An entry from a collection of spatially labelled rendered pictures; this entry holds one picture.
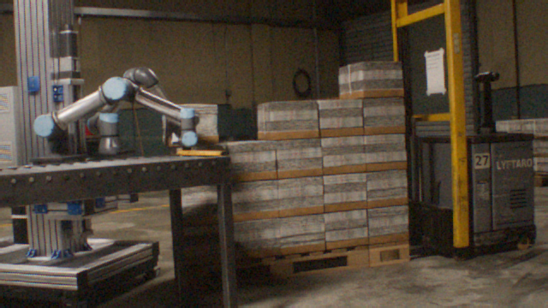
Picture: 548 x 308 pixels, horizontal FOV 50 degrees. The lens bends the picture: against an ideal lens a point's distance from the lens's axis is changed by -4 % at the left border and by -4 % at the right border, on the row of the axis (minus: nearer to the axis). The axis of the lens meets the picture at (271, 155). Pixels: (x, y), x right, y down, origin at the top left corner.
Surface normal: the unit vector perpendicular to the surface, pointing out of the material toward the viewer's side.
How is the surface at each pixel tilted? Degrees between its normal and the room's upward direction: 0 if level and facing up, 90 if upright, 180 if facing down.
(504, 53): 90
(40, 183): 90
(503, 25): 90
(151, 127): 90
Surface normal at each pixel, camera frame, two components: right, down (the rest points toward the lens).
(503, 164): 0.29, 0.04
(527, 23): -0.82, 0.07
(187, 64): 0.58, 0.01
